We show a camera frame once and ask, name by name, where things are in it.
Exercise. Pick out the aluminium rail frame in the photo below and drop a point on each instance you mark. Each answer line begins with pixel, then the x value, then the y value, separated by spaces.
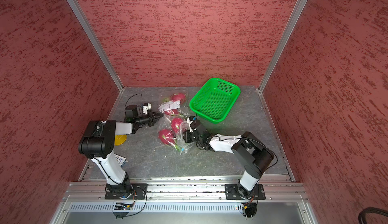
pixel 183 194

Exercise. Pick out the rear bag lower dragon fruit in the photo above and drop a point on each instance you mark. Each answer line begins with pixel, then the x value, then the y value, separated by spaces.
pixel 172 112

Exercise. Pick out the small printed packet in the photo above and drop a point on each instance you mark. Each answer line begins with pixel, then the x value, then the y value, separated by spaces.
pixel 121 160

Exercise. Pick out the clear zip-top bag rear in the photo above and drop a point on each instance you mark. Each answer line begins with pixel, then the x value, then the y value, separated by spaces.
pixel 183 107

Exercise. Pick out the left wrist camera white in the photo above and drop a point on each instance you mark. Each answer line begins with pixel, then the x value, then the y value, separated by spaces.
pixel 145 108

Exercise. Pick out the clear zip-top bag front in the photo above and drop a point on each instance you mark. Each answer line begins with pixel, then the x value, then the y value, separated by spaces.
pixel 165 123

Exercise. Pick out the green plastic basket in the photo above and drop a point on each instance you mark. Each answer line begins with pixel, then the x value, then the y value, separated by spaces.
pixel 215 99

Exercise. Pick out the corner aluminium profile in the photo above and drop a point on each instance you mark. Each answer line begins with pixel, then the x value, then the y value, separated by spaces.
pixel 293 19
pixel 82 19

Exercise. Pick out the white paper card rear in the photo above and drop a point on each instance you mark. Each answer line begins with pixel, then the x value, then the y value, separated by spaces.
pixel 169 105

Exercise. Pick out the yellow cup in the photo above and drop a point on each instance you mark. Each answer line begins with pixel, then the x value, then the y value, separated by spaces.
pixel 120 139

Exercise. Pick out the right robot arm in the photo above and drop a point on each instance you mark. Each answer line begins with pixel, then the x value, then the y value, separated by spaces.
pixel 250 152

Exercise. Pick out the right corner aluminium profile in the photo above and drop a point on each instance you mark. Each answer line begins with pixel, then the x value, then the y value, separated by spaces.
pixel 293 19

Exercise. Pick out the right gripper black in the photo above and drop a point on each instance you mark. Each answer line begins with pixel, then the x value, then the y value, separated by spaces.
pixel 187 138

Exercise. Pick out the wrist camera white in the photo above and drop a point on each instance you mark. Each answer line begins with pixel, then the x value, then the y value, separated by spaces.
pixel 145 108
pixel 190 120

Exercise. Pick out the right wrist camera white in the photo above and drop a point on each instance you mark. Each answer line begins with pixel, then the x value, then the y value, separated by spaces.
pixel 190 120

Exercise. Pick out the left corner aluminium profile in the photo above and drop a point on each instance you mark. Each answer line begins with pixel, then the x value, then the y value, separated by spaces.
pixel 82 19

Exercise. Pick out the clear zip-top bag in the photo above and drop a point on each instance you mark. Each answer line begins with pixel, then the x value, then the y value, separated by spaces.
pixel 165 123
pixel 183 107

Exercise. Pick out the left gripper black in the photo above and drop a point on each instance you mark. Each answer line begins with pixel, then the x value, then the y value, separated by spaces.
pixel 152 118

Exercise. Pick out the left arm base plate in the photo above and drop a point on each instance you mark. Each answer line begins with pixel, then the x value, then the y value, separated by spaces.
pixel 139 191

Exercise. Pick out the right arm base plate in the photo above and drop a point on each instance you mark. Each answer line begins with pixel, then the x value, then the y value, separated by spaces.
pixel 233 192

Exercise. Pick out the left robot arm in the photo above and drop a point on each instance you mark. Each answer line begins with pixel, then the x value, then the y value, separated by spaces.
pixel 98 142

